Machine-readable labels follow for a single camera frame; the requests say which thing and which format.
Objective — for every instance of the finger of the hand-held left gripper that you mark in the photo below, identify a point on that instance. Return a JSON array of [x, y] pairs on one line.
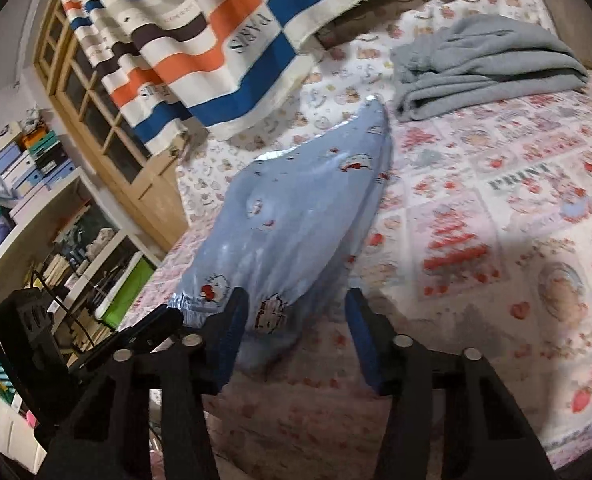
[[141, 332]]

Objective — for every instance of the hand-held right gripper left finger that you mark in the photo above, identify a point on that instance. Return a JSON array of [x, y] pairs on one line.
[[226, 350]]

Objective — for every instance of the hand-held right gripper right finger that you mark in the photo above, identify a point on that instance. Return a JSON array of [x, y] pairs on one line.
[[363, 345]]

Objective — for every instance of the blue satin cat print pants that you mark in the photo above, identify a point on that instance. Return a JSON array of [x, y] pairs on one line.
[[301, 200]]

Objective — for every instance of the green storage bin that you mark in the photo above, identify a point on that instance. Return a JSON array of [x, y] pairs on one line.
[[126, 295]]

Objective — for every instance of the white open shelf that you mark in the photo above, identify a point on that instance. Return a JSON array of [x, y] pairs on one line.
[[51, 210]]

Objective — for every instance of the wooden glass-paned door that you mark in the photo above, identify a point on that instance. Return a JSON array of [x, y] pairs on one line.
[[141, 195]]

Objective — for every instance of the stack of storage boxes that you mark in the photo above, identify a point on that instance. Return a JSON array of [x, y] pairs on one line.
[[31, 165]]

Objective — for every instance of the bear print white sheet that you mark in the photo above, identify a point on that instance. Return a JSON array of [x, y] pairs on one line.
[[336, 95]]

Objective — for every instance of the striped hanging curtain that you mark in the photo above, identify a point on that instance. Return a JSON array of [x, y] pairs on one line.
[[256, 60]]

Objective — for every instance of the folded grey sweater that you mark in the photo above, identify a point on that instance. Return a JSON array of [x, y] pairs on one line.
[[486, 60]]

